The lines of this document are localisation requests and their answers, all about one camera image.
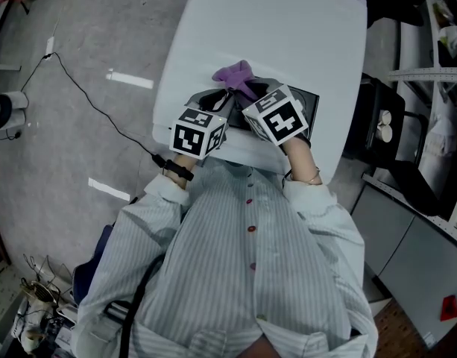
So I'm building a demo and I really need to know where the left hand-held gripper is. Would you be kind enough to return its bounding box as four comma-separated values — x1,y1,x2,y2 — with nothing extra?
169,87,237,160

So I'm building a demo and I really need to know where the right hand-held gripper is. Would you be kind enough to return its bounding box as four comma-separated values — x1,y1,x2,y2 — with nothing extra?
242,75,312,149

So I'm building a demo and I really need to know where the purple cloth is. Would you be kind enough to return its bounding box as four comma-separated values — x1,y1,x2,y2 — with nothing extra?
212,60,257,98

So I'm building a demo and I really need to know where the black box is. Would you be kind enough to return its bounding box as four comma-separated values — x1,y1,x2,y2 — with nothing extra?
227,84,321,131

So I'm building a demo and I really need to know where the person's right forearm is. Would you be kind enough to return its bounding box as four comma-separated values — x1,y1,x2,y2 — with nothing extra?
280,127,324,186

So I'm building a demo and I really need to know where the person's left forearm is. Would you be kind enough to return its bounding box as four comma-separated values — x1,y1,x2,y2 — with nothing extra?
163,153,196,190

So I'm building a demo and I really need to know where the black wristband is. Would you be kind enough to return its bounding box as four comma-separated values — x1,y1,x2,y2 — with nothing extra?
163,159,195,182

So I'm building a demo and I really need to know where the black cart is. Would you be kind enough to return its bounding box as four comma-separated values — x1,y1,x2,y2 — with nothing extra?
341,72,429,171

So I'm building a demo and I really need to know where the striped button shirt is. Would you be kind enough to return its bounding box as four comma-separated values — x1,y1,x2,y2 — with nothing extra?
69,158,379,358

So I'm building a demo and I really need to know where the white perforated shelf rack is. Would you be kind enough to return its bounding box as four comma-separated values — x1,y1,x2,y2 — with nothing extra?
387,0,457,223

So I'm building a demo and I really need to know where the dark blue chair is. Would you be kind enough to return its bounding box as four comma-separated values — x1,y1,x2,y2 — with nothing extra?
72,224,116,307

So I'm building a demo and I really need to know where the white round floor device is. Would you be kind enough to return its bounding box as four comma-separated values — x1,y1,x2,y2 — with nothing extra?
0,90,30,141

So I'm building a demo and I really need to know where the grey cabinet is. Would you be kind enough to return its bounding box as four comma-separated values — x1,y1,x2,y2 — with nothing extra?
350,180,457,348

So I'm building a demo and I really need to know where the red triangular object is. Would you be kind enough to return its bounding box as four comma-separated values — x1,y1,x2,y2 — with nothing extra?
439,294,457,322

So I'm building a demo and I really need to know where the thin bracelet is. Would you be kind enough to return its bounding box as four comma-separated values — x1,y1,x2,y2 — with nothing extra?
287,166,323,186

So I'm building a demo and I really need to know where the black floor cable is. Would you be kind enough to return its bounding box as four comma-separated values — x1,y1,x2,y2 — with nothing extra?
20,51,174,168

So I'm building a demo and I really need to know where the black shoulder strap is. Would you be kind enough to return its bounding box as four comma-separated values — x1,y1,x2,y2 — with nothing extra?
117,254,166,358

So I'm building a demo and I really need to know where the pile of wires and tools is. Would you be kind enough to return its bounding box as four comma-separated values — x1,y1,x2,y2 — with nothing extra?
10,254,80,354

